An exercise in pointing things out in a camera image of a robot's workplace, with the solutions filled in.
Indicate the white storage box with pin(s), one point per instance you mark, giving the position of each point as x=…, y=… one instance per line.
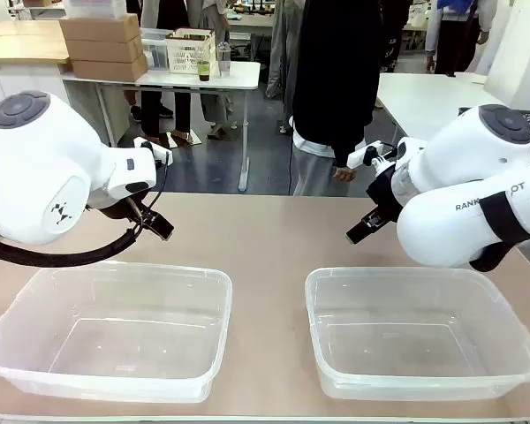
x=95, y=8

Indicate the white folding table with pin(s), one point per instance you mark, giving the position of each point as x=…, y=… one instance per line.
x=238, y=75

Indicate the cup with dark drink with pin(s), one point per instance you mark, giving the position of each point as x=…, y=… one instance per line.
x=203, y=70

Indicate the bystander in grey coat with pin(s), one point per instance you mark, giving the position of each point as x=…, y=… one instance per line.
x=214, y=53

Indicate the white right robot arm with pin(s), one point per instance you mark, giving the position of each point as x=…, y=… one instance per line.
x=459, y=168

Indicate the clear storage box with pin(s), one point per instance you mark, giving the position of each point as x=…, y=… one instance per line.
x=155, y=48

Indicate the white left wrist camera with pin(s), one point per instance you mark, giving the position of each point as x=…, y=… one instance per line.
x=156, y=152

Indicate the clear lidded cup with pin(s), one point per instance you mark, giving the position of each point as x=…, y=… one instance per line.
x=224, y=59

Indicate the bystander in black trousers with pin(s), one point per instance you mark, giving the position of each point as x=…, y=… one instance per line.
x=165, y=106

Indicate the person's left hand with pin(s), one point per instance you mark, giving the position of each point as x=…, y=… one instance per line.
x=345, y=173

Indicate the person in black sweater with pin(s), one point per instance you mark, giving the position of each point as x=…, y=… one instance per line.
x=335, y=88

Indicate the white lattice crate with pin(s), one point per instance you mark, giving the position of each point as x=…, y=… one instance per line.
x=187, y=53

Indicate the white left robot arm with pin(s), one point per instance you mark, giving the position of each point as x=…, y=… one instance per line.
x=48, y=154

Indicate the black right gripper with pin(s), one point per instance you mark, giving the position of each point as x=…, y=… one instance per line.
x=385, y=194

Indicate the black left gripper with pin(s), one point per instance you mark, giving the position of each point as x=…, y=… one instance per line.
x=128, y=211

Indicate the clear plastic bin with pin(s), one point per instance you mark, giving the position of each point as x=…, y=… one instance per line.
x=424, y=287
x=115, y=282

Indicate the bystander in white jacket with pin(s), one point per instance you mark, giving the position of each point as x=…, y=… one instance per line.
x=455, y=35

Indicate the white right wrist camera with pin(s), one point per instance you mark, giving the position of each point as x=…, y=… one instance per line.
x=371, y=152

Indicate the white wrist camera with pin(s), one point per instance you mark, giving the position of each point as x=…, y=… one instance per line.
x=371, y=152
x=156, y=152

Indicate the white side table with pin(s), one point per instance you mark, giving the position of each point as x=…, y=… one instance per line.
x=424, y=101

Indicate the large cardboard box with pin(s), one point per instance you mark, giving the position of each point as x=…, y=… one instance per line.
x=99, y=28

